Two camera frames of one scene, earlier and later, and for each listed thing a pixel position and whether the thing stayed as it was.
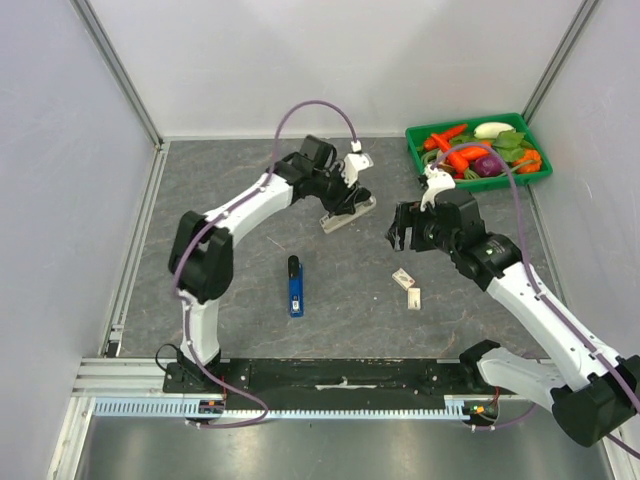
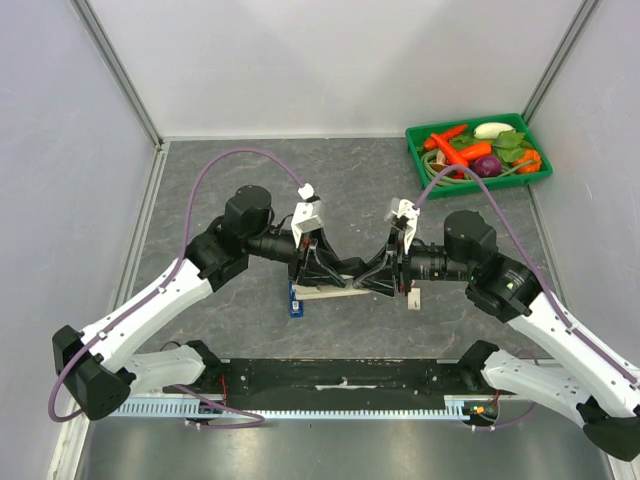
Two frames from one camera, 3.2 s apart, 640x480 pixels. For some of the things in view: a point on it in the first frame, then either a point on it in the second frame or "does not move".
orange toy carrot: (456, 159) does not move
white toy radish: (491, 130) does not move
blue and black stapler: (296, 286) does not move
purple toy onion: (487, 166) does not move
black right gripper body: (425, 227) to (398, 263)
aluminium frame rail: (118, 70) does not move
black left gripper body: (338, 194) to (299, 263)
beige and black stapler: (333, 223) to (316, 291)
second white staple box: (414, 298) does not move
